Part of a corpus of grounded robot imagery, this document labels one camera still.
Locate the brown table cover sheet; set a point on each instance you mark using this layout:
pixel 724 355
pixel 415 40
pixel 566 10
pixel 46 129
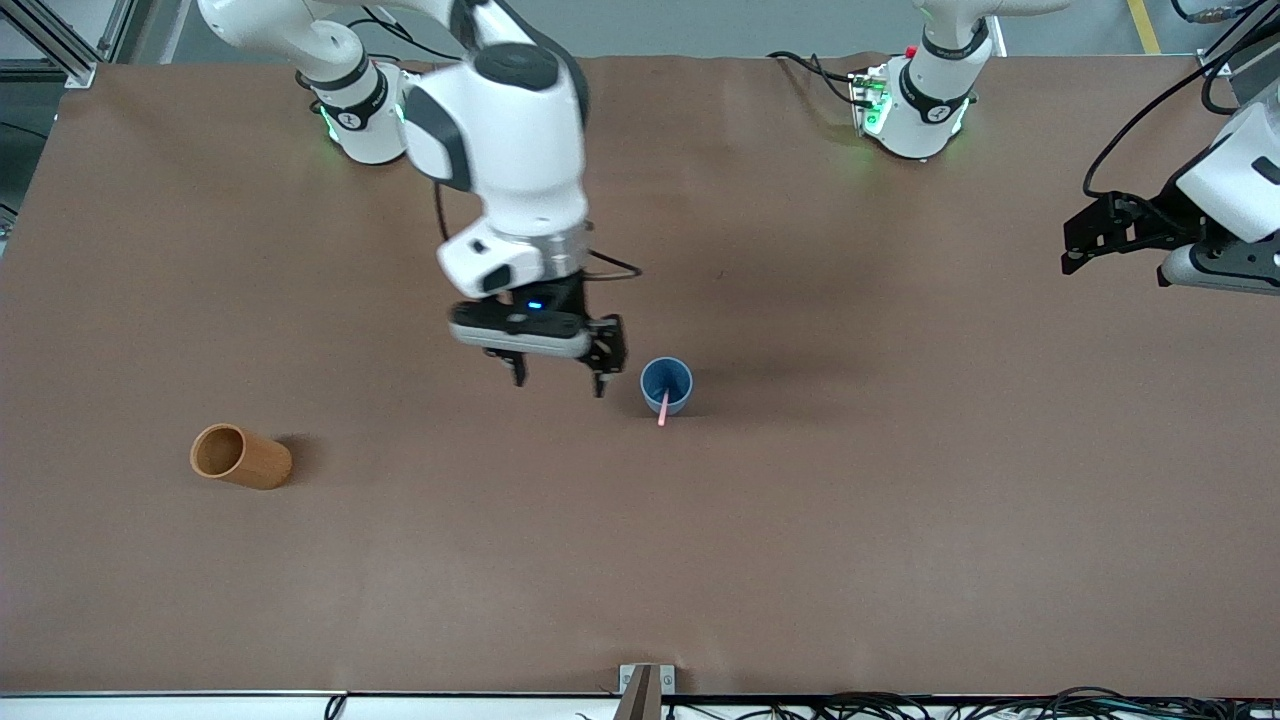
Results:
pixel 640 540

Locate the blue cup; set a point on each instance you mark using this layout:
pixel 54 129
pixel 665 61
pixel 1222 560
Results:
pixel 680 375

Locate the aluminium frame post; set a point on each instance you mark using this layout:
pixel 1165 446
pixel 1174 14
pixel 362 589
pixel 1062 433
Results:
pixel 125 25

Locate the aluminium corner bracket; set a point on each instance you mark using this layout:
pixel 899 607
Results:
pixel 1222 62

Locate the pink chopstick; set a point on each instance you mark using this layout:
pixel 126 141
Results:
pixel 663 408

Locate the aluminium frame profile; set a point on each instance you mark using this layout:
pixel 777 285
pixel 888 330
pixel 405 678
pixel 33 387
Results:
pixel 60 45

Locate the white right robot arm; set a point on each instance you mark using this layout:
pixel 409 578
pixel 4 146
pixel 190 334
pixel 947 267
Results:
pixel 510 150

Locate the brown cylindrical cup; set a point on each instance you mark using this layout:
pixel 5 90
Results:
pixel 258 462

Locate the aluminium camera pole bracket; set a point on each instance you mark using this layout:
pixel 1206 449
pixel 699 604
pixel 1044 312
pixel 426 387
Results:
pixel 645 685

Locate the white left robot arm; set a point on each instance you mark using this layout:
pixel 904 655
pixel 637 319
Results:
pixel 925 100

